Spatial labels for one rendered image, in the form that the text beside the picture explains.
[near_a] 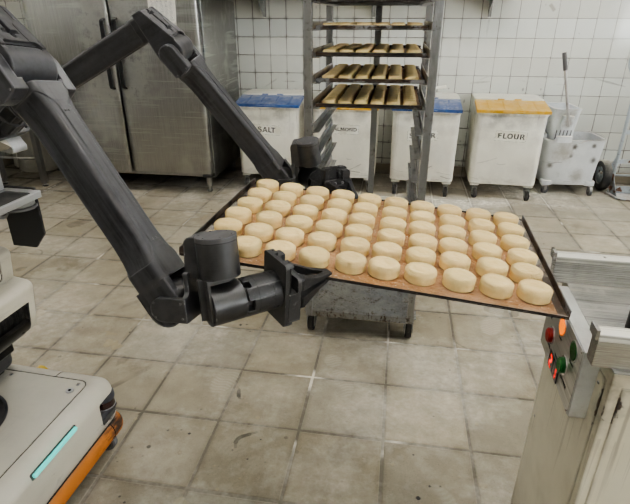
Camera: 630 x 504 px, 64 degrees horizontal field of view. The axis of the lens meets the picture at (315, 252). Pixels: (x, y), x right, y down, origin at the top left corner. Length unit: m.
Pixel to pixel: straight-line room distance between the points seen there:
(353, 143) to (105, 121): 2.03
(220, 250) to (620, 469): 0.77
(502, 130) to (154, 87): 2.72
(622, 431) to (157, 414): 1.55
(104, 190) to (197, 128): 3.49
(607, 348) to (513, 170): 3.49
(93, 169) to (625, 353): 0.83
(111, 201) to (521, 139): 3.79
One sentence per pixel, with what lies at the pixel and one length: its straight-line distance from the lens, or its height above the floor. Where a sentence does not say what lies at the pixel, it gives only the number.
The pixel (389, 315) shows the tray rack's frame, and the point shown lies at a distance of 2.27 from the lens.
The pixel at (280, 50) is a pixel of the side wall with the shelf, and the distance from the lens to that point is 4.87.
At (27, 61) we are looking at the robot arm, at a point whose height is 1.29.
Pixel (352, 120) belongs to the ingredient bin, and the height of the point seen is 0.61.
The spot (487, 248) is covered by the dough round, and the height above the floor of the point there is 0.98.
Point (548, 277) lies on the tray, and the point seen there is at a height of 0.95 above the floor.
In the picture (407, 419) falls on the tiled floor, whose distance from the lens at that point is 1.99.
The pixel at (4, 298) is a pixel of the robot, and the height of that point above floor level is 0.73.
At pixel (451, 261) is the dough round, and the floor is 0.98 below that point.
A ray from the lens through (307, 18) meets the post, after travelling 1.95.
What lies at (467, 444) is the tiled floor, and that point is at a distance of 1.95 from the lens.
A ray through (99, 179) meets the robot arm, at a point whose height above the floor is 1.15.
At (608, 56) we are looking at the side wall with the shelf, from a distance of 5.04.
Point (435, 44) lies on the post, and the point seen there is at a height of 1.26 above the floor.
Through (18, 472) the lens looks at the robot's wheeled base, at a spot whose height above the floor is 0.27.
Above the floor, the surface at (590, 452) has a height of 0.67.
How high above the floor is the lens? 1.34
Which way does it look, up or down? 25 degrees down
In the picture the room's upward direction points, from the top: straight up
